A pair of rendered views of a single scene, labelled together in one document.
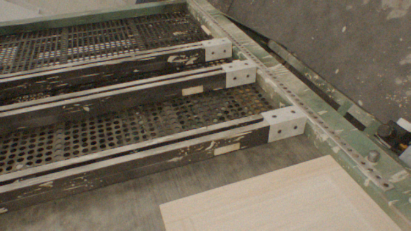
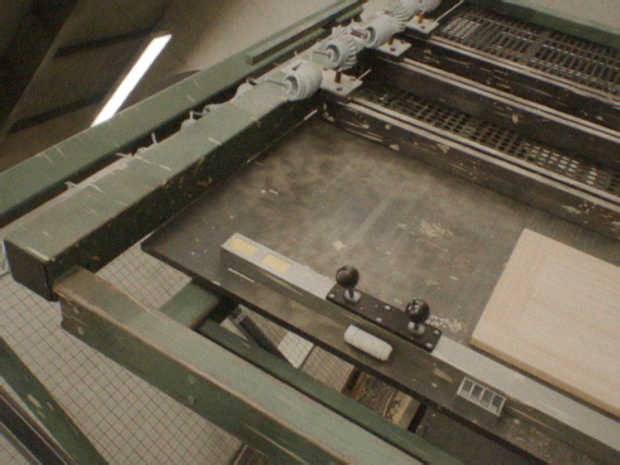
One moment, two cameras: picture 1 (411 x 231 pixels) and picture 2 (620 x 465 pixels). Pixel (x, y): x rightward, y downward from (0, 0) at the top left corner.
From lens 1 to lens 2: 70 cm
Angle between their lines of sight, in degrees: 33
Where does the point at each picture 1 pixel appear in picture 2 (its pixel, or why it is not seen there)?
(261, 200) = not seen: outside the picture
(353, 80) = not seen: outside the picture
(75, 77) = (524, 85)
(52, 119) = (474, 109)
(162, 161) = (556, 201)
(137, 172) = (525, 195)
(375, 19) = not seen: outside the picture
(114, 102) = (547, 130)
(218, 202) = (583, 265)
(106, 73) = (561, 101)
